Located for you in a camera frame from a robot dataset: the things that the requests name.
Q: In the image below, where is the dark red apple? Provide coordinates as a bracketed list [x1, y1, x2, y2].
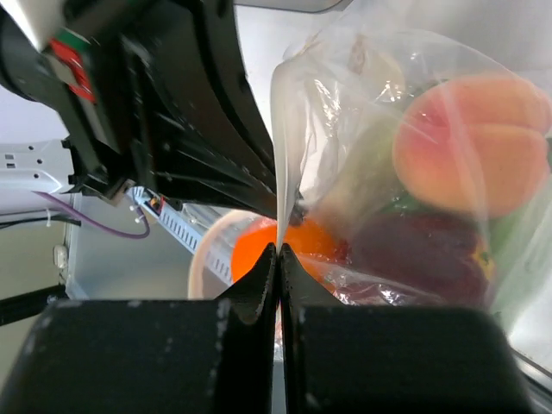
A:
[348, 212, 494, 307]

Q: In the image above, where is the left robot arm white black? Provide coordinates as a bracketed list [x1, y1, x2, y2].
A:
[1, 1, 277, 217]

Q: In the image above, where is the peach fruit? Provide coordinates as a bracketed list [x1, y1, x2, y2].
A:
[392, 75, 551, 217]

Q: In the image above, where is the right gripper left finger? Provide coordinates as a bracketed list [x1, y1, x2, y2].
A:
[1, 245, 278, 413]

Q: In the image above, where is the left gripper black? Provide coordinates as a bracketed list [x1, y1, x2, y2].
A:
[1, 1, 276, 217]

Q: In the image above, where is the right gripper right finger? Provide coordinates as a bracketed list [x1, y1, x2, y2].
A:
[279, 247, 532, 413]

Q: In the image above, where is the orange fruit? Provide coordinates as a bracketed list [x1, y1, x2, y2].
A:
[230, 217, 350, 286]

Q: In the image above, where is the slotted cable duct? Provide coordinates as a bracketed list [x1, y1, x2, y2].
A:
[126, 186, 232, 285]

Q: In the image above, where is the clear zip top bag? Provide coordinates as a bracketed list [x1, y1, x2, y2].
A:
[187, 0, 552, 359]

